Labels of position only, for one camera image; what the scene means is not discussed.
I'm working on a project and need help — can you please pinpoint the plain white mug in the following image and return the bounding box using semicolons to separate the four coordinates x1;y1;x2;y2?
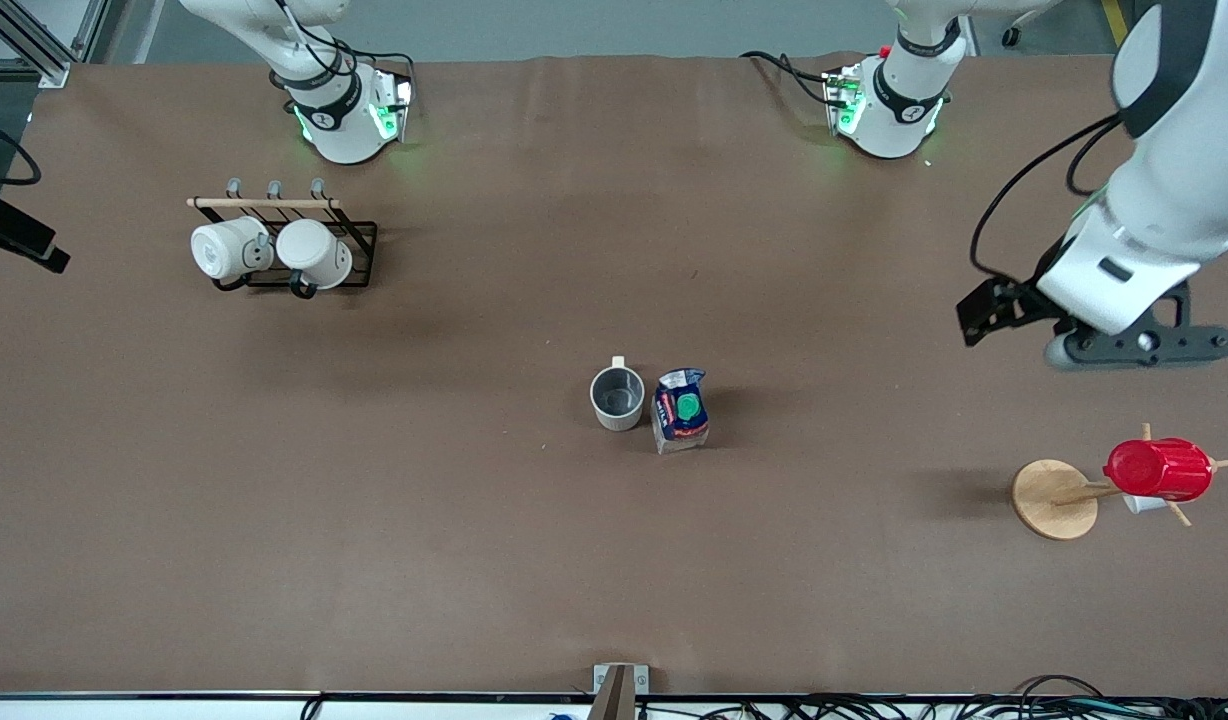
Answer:
276;219;355;291

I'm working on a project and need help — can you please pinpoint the cream mug with grey inside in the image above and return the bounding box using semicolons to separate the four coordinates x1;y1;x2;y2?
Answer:
589;356;647;433

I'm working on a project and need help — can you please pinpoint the black cable bundle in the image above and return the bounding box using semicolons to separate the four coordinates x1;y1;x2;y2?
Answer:
634;674;1228;720

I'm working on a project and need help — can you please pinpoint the blue white milk carton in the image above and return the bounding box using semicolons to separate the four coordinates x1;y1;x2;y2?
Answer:
651;367;712;457

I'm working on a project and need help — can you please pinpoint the red plastic cup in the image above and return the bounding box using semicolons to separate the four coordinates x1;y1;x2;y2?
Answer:
1104;438;1217;504

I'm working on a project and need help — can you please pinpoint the black arm base cable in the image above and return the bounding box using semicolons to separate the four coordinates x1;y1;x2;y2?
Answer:
740;49;838;107
357;49;417;85

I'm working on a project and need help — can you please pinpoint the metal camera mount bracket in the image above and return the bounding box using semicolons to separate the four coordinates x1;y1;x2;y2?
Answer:
586;663;651;720

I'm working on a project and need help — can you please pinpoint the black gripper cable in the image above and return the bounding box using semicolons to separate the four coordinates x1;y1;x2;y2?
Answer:
969;111;1127;285
0;108;43;188

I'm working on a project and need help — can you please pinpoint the black wire mug rack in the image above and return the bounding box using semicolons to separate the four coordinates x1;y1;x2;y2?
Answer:
186;178;379;300

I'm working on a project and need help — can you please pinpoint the white mug with round logo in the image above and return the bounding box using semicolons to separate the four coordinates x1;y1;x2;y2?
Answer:
190;216;275;284

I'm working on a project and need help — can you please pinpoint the brown table cover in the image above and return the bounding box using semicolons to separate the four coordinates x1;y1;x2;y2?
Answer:
0;54;1228;698

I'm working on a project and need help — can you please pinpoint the aluminium frame profile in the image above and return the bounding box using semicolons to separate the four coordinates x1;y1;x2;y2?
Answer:
0;0;75;89

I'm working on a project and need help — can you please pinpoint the black left arm base cable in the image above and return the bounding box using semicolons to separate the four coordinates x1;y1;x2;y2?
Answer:
740;49;838;107

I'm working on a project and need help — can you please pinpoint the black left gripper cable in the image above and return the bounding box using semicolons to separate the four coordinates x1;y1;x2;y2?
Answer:
969;111;1127;285

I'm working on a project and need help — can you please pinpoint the wooden mug tree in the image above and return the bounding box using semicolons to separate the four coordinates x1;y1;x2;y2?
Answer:
1011;423;1228;542

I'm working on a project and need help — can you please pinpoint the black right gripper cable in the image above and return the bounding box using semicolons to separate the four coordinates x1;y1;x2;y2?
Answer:
0;108;43;188

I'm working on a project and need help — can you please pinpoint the black right arm base cable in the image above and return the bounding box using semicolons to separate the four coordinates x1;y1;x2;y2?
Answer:
357;49;417;85

